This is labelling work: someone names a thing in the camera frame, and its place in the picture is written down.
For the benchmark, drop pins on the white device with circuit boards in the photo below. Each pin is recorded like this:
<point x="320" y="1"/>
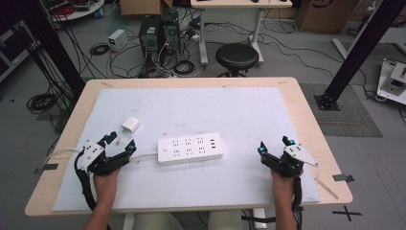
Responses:
<point x="394" y="80"/>

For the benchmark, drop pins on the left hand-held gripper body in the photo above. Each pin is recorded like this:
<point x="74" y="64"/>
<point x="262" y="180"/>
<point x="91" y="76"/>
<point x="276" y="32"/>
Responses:
<point x="95" y="161"/>

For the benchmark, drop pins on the grey floor mat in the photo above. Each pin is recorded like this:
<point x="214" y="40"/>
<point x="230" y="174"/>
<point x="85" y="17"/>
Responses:
<point x="351" y="121"/>

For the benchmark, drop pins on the person's right hand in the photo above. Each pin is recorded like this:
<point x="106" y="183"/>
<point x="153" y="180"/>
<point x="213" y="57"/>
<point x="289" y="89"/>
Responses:
<point x="282" y="188"/>

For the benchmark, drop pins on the white power supply box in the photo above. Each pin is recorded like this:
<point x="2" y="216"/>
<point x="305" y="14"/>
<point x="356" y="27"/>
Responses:
<point x="117" y="40"/>

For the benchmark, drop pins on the round white table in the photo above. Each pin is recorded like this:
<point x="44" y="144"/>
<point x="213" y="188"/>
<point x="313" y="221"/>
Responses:
<point x="76" y="11"/>

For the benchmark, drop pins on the white table mat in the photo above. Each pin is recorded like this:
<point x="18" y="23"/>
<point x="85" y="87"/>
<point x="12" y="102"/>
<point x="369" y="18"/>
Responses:
<point x="198" y="108"/>

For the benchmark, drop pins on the white desk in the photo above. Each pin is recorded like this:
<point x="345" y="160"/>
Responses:
<point x="239" y="4"/>

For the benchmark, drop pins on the black round stool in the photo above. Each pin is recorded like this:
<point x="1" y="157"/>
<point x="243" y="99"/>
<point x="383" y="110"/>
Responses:
<point x="236" y="57"/>

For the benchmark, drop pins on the white power strip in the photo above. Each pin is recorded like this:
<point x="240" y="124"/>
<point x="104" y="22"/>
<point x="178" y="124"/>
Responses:
<point x="190" y="148"/>

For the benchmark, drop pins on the black tape piece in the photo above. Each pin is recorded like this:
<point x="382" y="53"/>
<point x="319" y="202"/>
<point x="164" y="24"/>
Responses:
<point x="48" y="167"/>
<point x="343" y="178"/>

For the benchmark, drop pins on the black computer tower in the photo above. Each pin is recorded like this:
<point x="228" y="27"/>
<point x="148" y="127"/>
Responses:
<point x="170" y="32"/>
<point x="150" y="38"/>

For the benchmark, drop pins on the white charger adapter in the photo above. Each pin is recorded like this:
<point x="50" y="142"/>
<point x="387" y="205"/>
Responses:
<point x="130" y="124"/>

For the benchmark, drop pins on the black metal stand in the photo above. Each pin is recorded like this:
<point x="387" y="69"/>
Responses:
<point x="360" y="51"/>
<point x="54" y="48"/>

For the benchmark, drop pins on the black tape cross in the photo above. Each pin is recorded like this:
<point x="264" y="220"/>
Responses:
<point x="347" y="213"/>

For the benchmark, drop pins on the cardboard box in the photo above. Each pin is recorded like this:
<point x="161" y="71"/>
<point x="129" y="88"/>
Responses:
<point x="140" y="7"/>
<point x="325" y="16"/>

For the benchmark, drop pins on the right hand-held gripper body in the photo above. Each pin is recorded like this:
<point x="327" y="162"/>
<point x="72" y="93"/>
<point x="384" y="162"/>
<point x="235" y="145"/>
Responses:
<point x="295" y="156"/>

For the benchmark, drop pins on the person's left hand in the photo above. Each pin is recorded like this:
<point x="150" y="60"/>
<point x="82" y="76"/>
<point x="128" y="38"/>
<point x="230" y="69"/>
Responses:
<point x="105" y="188"/>

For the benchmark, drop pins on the thin wooden stick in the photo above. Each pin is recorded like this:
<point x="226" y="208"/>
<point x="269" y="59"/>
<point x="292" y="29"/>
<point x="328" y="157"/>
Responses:
<point x="327" y="189"/>

